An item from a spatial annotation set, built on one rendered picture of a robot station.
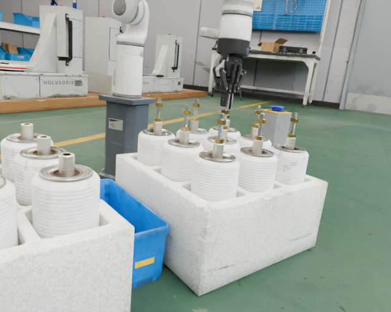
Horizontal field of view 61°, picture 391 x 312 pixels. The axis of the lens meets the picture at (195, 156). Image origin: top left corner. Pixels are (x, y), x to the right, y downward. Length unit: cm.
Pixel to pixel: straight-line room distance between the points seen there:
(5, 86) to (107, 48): 118
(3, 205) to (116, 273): 19
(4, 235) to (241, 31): 60
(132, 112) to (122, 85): 10
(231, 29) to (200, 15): 582
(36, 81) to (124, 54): 171
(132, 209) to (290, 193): 36
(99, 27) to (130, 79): 241
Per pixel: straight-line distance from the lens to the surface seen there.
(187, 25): 669
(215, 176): 63
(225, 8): 80
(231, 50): 78
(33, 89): 279
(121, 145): 116
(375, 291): 85
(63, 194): 49
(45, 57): 306
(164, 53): 455
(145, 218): 74
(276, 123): 104
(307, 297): 75
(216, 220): 61
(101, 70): 351
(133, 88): 115
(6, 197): 48
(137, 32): 118
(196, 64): 653
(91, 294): 54
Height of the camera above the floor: 42
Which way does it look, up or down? 15 degrees down
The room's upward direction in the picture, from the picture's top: 6 degrees clockwise
